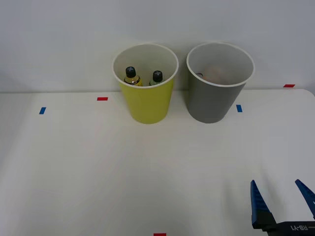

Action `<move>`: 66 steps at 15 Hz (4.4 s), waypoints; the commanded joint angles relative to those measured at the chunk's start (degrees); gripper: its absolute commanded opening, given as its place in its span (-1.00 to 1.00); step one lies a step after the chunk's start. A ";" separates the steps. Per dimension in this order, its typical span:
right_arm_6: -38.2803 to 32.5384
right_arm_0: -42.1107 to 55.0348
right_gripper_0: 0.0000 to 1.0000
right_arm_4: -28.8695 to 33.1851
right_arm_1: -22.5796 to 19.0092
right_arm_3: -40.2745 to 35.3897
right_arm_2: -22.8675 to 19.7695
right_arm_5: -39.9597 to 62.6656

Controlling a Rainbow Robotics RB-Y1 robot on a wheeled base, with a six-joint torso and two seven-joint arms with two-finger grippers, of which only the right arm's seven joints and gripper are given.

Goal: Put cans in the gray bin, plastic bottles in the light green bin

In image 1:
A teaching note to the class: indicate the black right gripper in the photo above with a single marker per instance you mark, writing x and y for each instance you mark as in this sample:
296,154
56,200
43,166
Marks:
292,228

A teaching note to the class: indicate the yellow label bottle black cap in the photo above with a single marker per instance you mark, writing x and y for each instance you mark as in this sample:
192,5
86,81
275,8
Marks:
131,77

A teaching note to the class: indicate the grey plastic bin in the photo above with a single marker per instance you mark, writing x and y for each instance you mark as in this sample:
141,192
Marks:
209,103

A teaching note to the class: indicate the yellow-green plastic bin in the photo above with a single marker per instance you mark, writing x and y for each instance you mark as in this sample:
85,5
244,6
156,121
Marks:
147,103

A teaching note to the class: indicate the green label bottle black cap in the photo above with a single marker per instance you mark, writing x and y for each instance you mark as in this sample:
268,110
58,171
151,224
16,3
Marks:
157,76

